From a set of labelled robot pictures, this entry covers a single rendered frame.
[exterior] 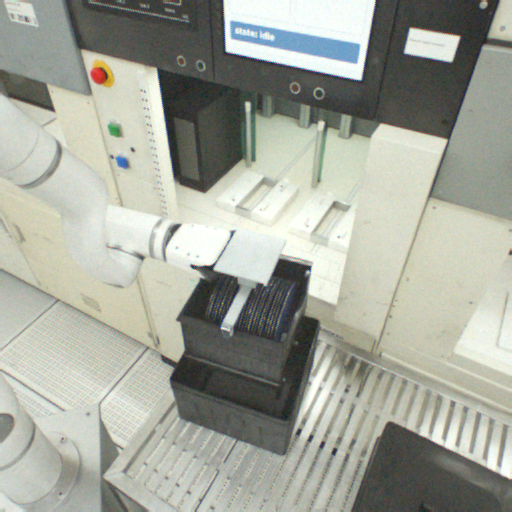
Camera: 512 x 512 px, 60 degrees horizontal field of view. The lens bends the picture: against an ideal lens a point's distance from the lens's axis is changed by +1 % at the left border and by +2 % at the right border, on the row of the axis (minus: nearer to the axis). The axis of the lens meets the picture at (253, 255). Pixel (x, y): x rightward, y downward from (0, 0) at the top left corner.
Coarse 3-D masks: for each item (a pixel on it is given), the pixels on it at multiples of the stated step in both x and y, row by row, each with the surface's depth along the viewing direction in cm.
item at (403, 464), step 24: (384, 432) 95; (408, 432) 95; (384, 456) 91; (408, 456) 91; (432, 456) 91; (456, 456) 91; (384, 480) 88; (408, 480) 88; (432, 480) 88; (456, 480) 88; (480, 480) 88; (504, 480) 88; (360, 504) 85; (384, 504) 85; (408, 504) 85; (432, 504) 82; (456, 504) 85; (480, 504) 85; (504, 504) 85
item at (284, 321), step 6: (294, 282) 90; (294, 288) 92; (288, 294) 86; (294, 294) 95; (288, 300) 88; (294, 300) 97; (288, 306) 90; (282, 312) 84; (288, 312) 93; (282, 318) 86; (288, 318) 95; (282, 324) 88; (288, 324) 98; (276, 330) 83; (282, 330) 90; (288, 330) 100; (276, 336) 84
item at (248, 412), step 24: (312, 336) 112; (288, 360) 118; (312, 360) 112; (192, 384) 112; (216, 384) 113; (240, 384) 113; (288, 384) 113; (192, 408) 100; (216, 408) 96; (240, 408) 92; (264, 408) 108; (288, 408) 108; (240, 432) 100; (264, 432) 96; (288, 432) 93
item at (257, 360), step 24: (240, 240) 82; (264, 240) 82; (216, 264) 78; (240, 264) 78; (264, 264) 78; (288, 264) 93; (312, 264) 92; (240, 288) 84; (192, 312) 87; (192, 336) 85; (216, 336) 83; (240, 336) 78; (288, 336) 86; (192, 360) 92; (216, 360) 88; (240, 360) 85; (264, 360) 82; (264, 384) 88
